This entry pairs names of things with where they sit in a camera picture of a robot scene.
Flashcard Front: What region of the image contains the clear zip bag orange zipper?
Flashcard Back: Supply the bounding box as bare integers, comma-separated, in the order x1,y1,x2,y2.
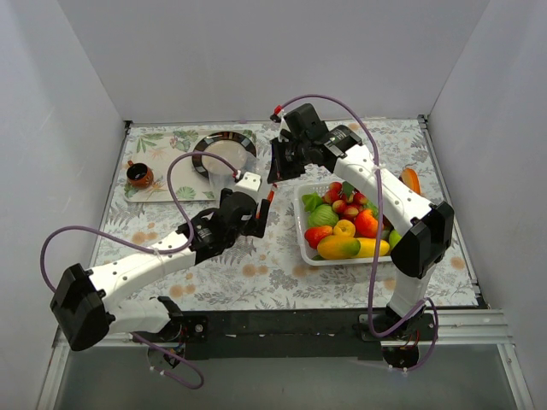
206,152,271,202

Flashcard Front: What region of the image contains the yellow green mango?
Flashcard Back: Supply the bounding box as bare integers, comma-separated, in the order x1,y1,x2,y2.
317,235,361,260

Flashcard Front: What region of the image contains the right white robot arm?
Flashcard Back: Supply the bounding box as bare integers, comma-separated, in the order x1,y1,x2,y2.
268,103,454,340

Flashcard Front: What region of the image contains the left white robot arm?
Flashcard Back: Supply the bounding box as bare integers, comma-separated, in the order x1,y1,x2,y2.
50,189,270,351

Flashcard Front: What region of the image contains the white plastic basket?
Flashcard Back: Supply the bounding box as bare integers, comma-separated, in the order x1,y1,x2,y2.
295,182,407,267

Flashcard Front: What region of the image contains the green starfruit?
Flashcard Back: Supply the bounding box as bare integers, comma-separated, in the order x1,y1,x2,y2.
302,192,324,213

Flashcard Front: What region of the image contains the striped rim ceramic plate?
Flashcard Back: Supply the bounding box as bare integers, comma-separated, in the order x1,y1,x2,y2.
191,131,257,179

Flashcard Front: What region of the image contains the green cabbage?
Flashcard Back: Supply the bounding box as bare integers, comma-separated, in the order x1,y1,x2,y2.
308,204,339,228

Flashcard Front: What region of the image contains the red lychee bunch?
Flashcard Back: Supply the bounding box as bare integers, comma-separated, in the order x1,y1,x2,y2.
322,182,368,220

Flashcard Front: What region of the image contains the small brown clay cup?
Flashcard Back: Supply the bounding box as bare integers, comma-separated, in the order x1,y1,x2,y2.
126,161,154,190

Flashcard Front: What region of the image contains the floral tablecloth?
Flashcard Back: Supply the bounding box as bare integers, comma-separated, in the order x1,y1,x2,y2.
83,119,479,311

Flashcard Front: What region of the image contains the floral serving tray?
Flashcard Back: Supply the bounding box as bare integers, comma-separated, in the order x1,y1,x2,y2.
123,129,258,203

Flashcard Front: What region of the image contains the orange red pepper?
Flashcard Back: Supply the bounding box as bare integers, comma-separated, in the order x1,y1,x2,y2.
354,208,379,238

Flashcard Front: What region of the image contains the orange papaya slice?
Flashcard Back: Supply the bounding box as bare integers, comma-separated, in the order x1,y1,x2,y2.
399,167,421,195

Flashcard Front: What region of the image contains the green apple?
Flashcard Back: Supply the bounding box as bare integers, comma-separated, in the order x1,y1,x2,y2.
388,229,402,250

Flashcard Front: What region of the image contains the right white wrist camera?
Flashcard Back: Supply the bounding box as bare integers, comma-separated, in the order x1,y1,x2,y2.
270,105,285,127

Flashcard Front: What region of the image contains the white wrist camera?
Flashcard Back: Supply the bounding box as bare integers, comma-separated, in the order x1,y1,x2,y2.
270,105,285,127
233,171,262,202

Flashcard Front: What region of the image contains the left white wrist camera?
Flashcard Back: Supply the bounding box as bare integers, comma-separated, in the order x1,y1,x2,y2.
233,171,262,202

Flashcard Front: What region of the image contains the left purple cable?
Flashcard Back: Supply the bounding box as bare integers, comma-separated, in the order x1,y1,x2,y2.
40,152,240,291

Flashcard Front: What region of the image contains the purple cable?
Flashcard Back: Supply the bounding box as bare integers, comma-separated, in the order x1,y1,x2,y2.
281,93,439,371
40,152,240,291

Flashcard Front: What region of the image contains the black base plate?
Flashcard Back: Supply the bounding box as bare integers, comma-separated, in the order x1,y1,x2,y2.
132,307,424,362

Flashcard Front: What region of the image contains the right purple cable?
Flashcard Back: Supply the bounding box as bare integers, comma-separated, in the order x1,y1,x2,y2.
281,93,439,371

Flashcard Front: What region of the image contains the aluminium frame rail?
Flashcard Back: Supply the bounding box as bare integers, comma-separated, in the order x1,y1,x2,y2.
52,309,514,348

